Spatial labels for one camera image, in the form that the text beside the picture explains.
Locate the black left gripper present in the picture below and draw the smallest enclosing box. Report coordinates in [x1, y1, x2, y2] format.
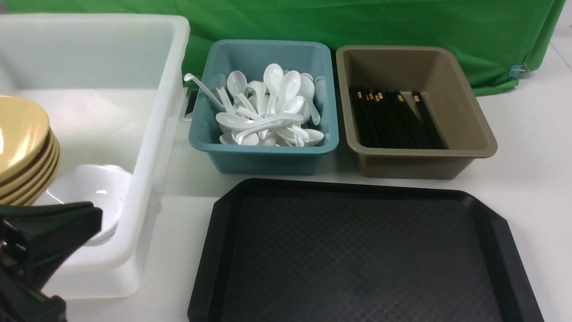
[0, 202, 103, 322]

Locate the white square dish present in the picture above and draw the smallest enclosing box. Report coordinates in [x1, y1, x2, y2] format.
[36, 164, 133, 224]
[84, 194, 125, 247]

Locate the yellow noodle bowl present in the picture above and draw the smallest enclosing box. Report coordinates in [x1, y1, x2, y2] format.
[0, 95, 50, 181]

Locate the white soup spoon front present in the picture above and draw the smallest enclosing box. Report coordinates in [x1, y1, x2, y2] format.
[233, 114, 304, 145]

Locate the white soup spoon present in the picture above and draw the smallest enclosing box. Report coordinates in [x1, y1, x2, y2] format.
[263, 63, 284, 116]
[233, 114, 304, 145]
[227, 71, 249, 110]

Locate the white square dish in tub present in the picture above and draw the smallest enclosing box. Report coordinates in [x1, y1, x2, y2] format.
[84, 194, 125, 247]

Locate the large white plastic tub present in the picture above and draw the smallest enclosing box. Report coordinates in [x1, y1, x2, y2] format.
[0, 13, 190, 300]

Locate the black plastic serving tray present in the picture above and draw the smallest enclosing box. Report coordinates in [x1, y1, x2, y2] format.
[187, 178, 544, 322]

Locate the white soup spoon left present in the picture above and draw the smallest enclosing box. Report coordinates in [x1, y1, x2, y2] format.
[227, 71, 249, 110]

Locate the white soup spoon upright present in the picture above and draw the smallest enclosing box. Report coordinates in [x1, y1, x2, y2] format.
[263, 63, 284, 116]

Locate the teal plastic bin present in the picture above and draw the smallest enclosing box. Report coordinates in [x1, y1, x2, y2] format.
[189, 39, 340, 175]

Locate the black chopsticks bundle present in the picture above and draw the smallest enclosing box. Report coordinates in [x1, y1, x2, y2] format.
[349, 86, 448, 149]

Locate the brown plastic bin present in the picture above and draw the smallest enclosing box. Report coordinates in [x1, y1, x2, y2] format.
[336, 45, 498, 179]

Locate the green cloth backdrop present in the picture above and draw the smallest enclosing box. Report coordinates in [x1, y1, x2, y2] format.
[3, 0, 565, 96]

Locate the blue binder clip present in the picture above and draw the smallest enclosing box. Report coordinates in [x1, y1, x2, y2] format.
[507, 64, 530, 81]

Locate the white ladle handle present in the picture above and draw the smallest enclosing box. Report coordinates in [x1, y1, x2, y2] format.
[183, 73, 226, 112]

